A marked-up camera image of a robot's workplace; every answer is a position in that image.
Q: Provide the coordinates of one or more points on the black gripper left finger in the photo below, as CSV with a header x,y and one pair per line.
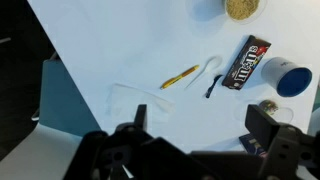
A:
x,y
141,116

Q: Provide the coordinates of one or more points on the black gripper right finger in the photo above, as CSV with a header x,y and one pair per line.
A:
x,y
262,127

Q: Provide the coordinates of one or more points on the yellow pen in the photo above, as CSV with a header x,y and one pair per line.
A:
x,y
177,78

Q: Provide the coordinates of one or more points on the clear cup with candies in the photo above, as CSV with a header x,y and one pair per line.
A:
x,y
270,107

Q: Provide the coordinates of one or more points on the white mug blue inside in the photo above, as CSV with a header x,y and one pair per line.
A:
x,y
287,78

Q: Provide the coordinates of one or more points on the clear cup with grains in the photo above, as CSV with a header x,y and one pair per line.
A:
x,y
244,11

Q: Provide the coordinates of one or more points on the blue Barilla pasta box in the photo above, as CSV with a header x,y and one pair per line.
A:
x,y
251,145

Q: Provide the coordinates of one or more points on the clear plastic bag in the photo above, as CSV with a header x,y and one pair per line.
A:
x,y
123,101

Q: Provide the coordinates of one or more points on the brown M&M's candy box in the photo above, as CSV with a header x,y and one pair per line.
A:
x,y
246,62

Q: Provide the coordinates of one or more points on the white plastic spoon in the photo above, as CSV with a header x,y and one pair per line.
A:
x,y
211,64

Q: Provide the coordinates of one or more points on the white chair teal seat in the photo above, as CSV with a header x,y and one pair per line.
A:
x,y
64,118

